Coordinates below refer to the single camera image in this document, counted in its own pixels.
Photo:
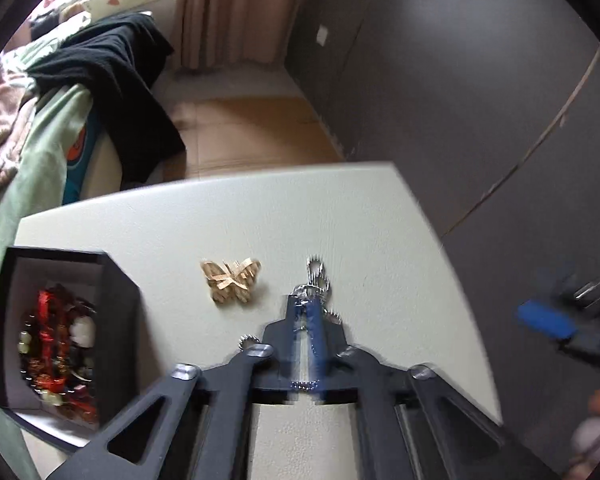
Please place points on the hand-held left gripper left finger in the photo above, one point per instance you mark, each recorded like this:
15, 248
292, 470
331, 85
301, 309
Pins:
295, 330

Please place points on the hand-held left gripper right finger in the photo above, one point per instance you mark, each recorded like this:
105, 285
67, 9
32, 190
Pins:
320, 332

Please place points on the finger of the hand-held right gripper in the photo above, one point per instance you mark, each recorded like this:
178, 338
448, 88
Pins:
545, 320

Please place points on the gold butterfly hair clip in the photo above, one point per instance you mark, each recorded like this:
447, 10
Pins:
230, 277

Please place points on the black gift box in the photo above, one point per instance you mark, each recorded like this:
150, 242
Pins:
122, 340

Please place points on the white cloth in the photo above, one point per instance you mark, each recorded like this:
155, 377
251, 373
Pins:
590, 437

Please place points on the grey wardrobe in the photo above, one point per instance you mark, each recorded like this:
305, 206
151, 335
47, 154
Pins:
480, 85

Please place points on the teal printed sheet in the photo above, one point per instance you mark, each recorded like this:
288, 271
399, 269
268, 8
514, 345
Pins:
77, 160

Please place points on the black knit blanket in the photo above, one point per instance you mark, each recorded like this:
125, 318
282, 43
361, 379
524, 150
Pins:
120, 85

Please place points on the pink curtain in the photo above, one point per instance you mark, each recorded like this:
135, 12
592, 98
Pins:
230, 10

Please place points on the beige fleece blanket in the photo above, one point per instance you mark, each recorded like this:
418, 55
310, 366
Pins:
0, 125

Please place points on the white wall socket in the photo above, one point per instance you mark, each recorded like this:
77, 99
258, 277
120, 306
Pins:
323, 35

